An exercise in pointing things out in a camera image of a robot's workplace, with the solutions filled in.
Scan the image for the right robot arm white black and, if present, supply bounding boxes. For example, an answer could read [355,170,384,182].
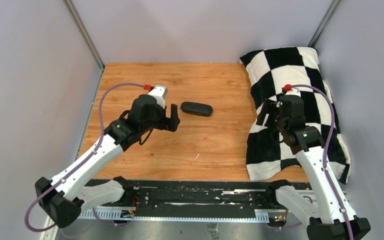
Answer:
[256,94,371,240]

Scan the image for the black glasses case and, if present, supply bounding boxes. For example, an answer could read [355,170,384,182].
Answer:
[180,101,213,117]

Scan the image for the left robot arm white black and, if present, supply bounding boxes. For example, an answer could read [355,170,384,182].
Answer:
[34,86,180,228]

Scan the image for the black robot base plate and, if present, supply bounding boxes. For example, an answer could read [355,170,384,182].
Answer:
[99,180,287,216]

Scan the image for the aluminium rail frame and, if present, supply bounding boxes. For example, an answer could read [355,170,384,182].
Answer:
[55,198,287,230]

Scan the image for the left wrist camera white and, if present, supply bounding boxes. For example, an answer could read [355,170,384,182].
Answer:
[148,85,168,109]

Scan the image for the black white checkered blanket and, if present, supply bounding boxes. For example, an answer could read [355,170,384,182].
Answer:
[239,46,351,184]

